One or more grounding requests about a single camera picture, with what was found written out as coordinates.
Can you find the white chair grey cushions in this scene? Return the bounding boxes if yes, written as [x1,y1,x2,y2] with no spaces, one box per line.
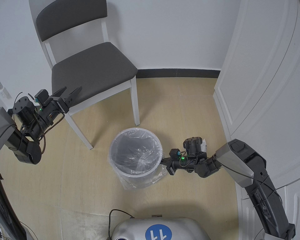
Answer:
[29,0,141,150]

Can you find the clear plastic bag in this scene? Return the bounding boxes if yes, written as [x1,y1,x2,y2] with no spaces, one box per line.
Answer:
[106,127,168,191]

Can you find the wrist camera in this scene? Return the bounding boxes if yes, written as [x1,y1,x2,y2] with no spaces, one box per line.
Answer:
[34,89,51,106]
[169,149,181,161]

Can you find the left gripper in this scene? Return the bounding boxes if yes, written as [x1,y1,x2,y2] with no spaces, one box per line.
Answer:
[39,86,82,123]

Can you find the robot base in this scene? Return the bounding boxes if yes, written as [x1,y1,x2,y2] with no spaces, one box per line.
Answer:
[112,214,208,240]

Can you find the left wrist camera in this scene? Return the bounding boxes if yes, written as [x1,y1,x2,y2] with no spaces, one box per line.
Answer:
[34,89,51,106]

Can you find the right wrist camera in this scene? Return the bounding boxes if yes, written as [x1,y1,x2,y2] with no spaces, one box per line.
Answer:
[169,149,181,161]

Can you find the pale grey trash bin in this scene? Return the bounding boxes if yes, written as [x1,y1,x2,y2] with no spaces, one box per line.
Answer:
[110,127,163,188]

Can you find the white wall socket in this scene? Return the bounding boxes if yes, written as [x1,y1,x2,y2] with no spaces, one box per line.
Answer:
[0,82,10,99]

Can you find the black cable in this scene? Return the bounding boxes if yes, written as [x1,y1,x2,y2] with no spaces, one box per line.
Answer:
[108,209,134,238]
[18,220,38,240]

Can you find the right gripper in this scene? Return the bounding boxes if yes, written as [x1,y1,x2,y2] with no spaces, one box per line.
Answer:
[160,157,190,176]

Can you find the white wardrobe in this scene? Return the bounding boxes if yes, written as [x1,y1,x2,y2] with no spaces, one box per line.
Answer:
[213,0,300,240]

